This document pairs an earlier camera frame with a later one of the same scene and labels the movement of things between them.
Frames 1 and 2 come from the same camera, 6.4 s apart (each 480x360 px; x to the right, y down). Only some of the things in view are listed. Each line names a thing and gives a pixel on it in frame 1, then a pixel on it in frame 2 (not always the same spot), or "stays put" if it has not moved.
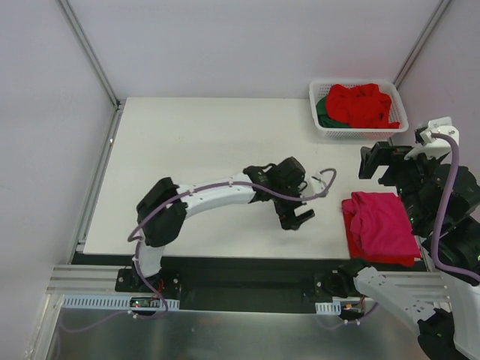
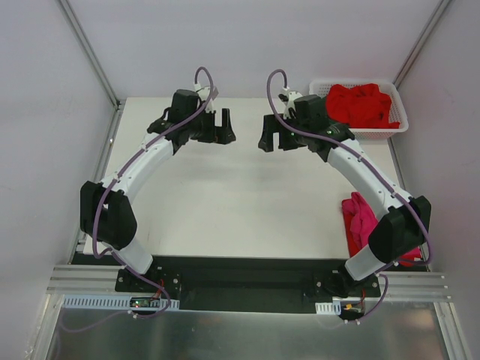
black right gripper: [392, 165] -> [281, 132]
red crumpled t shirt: [363, 106] stays put
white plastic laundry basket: [318, 90] stays put
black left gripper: [286, 216] -> [214, 127]
